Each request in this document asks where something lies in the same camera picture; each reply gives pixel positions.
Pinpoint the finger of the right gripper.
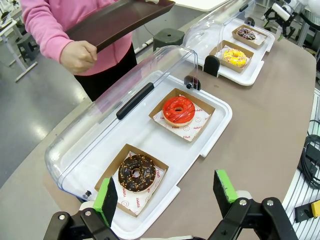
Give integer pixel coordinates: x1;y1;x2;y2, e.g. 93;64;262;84
263;8;276;28
281;22;296;40

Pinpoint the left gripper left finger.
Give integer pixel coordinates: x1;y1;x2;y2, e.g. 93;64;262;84
42;176;121;240

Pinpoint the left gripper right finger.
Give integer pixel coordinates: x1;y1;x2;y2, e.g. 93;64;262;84
207;169;300;240

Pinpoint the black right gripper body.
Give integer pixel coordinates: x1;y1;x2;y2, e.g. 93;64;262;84
286;11;300;25

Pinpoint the paper liner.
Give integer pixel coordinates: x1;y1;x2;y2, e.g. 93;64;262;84
216;46;251;70
152;94;212;138
234;26;266;43
112;149;167;216

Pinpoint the dark donut with coloured sprinkles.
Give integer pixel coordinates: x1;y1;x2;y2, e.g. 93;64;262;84
236;27;257;41

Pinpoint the chocolate donut with nut bits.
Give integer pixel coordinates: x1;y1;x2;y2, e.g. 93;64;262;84
117;154;157;193

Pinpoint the cardboard box of chocolate donut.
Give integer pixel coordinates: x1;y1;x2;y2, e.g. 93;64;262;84
94;143;170;218

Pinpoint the chocolate sprinkled donut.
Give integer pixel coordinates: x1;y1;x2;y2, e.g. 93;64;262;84
231;24;268;50

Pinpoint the dark brown serving tray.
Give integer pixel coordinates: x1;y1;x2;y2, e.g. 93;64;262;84
65;0;176;54

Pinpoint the person's right forearm pink sleeve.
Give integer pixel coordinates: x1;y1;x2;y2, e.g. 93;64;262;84
21;0;75;63

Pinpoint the yellow sprinkled donut in box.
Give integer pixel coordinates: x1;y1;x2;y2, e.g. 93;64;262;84
209;40;255;74

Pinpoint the paper liner under yellow donut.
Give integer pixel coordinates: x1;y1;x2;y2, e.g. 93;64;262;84
216;46;251;70

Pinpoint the paper liner under red donut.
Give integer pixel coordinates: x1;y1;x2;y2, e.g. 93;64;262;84
152;94;212;138

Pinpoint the red glazed donut in box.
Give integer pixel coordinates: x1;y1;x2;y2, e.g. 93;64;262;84
148;87;216;144

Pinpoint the person's pink hoodie torso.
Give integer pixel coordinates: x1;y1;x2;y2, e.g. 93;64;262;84
19;0;138;102

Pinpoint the person's right hand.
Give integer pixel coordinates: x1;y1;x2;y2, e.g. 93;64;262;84
59;39;98;75

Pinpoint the white display case base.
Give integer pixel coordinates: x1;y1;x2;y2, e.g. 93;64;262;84
183;18;276;87
58;69;233;240

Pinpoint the clear display case lid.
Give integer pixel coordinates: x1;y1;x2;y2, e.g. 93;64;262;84
182;0;257;76
44;45;199;198

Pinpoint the large white table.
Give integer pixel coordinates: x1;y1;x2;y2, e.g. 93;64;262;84
174;0;237;12

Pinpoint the black and yellow device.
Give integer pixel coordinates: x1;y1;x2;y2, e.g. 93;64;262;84
294;201;320;223

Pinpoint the dark green plastic stool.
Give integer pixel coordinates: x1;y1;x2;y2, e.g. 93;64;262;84
152;28;185;51

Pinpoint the grey plastic stool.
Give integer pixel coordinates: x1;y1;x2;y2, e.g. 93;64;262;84
16;37;40;63

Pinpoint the white desk with metal legs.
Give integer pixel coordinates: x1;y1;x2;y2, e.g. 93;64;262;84
0;14;38;83

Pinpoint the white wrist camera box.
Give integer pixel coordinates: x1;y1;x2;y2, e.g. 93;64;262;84
271;2;292;21

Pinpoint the black cable bundle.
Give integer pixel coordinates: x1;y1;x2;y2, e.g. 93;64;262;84
298;119;320;188

